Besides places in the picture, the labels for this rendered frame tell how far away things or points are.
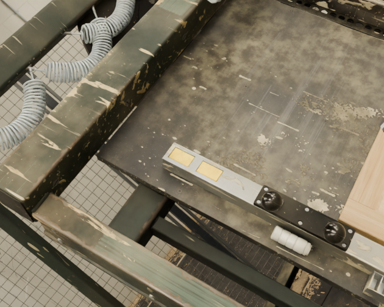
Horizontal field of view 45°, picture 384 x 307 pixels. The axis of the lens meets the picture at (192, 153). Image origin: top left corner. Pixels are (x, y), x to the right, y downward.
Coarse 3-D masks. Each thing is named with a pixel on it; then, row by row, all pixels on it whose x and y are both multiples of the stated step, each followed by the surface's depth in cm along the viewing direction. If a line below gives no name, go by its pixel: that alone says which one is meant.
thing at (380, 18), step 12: (312, 0) 134; (324, 0) 131; (336, 0) 129; (348, 0) 128; (360, 0) 126; (372, 0) 125; (348, 12) 130; (360, 12) 128; (372, 12) 126; (372, 24) 129
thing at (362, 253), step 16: (176, 144) 103; (208, 160) 101; (192, 176) 100; (224, 176) 98; (240, 176) 98; (224, 192) 97; (240, 192) 96; (256, 192) 96; (256, 208) 95; (272, 224) 96; (288, 224) 93; (320, 240) 91; (352, 240) 91; (368, 240) 91; (336, 256) 92; (352, 256) 89; (368, 256) 89; (368, 272) 90
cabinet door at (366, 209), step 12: (372, 144) 107; (372, 156) 104; (372, 168) 102; (360, 180) 100; (372, 180) 100; (360, 192) 99; (372, 192) 99; (348, 204) 97; (360, 204) 97; (372, 204) 97; (348, 216) 96; (360, 216) 96; (372, 216) 96; (360, 228) 94; (372, 228) 94; (372, 240) 95
